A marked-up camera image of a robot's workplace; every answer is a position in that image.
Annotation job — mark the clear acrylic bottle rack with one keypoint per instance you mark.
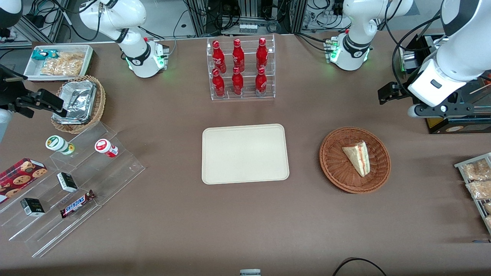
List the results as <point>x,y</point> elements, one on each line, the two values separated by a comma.
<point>247,96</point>

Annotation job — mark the clear bag of snacks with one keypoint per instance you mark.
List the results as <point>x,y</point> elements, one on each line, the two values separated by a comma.
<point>477,169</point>
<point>479,189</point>

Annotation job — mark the red plaid cookie box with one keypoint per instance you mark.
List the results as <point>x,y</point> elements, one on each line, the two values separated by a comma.
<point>19,176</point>

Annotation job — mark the aluminium frame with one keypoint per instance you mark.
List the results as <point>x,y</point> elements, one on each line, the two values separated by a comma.
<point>249,11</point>

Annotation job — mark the beige rectangular tray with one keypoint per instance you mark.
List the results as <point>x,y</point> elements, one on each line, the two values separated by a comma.
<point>245,154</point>

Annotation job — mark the light wicker basket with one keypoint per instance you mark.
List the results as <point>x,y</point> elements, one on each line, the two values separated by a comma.
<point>99,103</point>

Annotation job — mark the brown wicker basket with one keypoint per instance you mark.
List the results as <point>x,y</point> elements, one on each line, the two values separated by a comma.
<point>333,168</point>

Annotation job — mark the teal snack packet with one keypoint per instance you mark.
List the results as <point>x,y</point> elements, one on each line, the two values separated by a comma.
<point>40,55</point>

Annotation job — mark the white plastic bin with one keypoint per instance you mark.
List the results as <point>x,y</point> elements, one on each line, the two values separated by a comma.
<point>30,71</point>

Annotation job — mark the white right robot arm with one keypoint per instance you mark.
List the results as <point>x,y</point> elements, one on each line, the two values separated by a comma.
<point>134,50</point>

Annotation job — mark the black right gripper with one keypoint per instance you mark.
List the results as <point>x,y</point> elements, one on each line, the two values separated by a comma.
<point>8,92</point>

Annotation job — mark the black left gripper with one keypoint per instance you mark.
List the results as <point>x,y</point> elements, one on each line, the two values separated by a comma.
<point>401,91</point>

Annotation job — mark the red lidded cup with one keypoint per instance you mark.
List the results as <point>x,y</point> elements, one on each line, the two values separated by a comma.
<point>105,147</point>

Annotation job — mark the green lidded cup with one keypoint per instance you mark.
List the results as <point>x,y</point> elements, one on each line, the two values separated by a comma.
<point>57,144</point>

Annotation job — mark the clear bag of chips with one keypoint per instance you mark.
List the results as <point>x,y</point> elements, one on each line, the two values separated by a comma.
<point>63,64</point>

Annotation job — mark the Snickers bar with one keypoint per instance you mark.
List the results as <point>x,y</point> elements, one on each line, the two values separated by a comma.
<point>78,204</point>

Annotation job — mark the wrapped triangular sandwich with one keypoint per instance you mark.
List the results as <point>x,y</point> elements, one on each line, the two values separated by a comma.
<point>358,157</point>

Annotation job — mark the grey power strip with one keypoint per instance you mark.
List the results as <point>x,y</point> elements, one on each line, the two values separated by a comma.
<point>248,28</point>

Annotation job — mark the stacked foil containers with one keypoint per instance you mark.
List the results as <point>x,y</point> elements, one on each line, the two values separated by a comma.
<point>78,100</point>

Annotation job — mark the small black box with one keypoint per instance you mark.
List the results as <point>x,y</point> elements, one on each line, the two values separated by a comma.
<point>32,207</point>
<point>67,182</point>

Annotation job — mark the red cola bottle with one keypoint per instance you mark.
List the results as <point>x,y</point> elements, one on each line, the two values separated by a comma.
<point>262,54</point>
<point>218,85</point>
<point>238,56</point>
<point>219,57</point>
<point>237,83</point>
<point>261,83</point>

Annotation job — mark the clear acrylic stepped shelf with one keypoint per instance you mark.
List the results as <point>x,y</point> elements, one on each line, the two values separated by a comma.
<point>111,174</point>

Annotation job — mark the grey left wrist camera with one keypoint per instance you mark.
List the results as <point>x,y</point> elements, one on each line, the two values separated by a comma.
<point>441,110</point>

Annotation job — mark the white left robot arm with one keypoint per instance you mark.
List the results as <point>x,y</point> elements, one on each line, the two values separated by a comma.
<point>460,57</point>

